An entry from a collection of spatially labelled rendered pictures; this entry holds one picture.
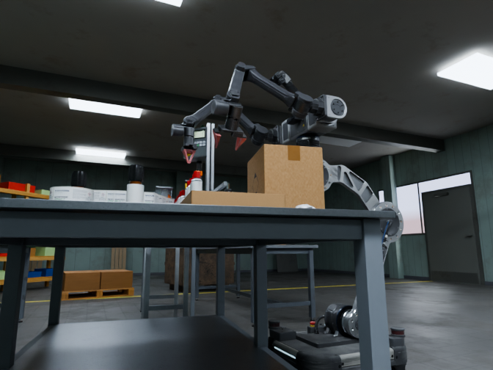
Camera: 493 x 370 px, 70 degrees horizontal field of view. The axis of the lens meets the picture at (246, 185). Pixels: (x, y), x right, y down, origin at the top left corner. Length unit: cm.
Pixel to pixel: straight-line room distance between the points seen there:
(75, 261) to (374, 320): 1092
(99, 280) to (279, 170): 522
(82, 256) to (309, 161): 1060
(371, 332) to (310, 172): 61
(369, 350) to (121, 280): 556
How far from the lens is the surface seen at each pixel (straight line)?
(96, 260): 1168
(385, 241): 220
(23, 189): 816
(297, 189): 137
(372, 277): 111
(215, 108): 150
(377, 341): 114
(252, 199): 95
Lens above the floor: 72
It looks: 11 degrees up
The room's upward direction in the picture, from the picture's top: straight up
